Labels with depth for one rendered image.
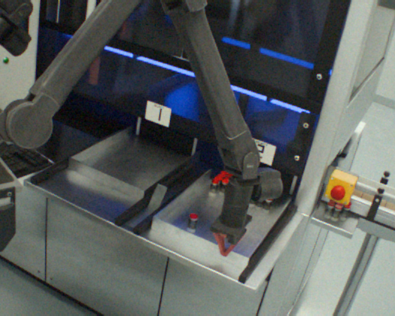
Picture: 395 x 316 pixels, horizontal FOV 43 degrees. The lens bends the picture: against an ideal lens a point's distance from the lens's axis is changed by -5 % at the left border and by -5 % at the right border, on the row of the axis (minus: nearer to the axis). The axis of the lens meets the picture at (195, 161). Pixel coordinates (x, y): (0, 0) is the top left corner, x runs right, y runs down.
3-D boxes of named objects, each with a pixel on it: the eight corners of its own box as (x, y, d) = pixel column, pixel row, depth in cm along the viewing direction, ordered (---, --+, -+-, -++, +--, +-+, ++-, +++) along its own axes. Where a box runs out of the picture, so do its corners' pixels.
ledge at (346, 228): (321, 203, 159) (323, 198, 159) (360, 218, 155) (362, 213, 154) (310, 223, 148) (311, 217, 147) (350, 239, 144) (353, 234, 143)
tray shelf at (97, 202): (119, 134, 179) (120, 129, 178) (310, 209, 155) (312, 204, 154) (22, 185, 139) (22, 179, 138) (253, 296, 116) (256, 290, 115)
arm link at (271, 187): (223, 145, 115) (244, 153, 107) (265, 143, 120) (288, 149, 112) (220, 198, 117) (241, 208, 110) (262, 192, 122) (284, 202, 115)
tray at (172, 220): (208, 178, 157) (210, 168, 156) (288, 209, 149) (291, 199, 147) (150, 228, 129) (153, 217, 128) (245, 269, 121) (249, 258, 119)
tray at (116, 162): (132, 133, 176) (133, 124, 175) (199, 159, 168) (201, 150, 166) (68, 168, 148) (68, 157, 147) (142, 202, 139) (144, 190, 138)
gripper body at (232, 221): (251, 223, 121) (258, 195, 117) (235, 243, 112) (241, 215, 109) (226, 213, 123) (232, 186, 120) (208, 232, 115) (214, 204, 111)
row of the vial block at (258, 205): (214, 189, 152) (217, 174, 150) (270, 211, 146) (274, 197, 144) (210, 191, 150) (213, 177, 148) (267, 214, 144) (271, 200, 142)
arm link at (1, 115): (-20, 124, 88) (-18, 129, 83) (22, 87, 90) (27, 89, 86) (13, 161, 92) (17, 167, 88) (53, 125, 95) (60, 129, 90)
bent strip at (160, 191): (155, 202, 141) (158, 183, 138) (165, 205, 140) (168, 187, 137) (126, 223, 129) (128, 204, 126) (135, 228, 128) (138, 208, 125)
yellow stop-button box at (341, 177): (329, 186, 148) (336, 165, 145) (352, 195, 146) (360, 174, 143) (323, 197, 142) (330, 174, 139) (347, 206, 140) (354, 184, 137)
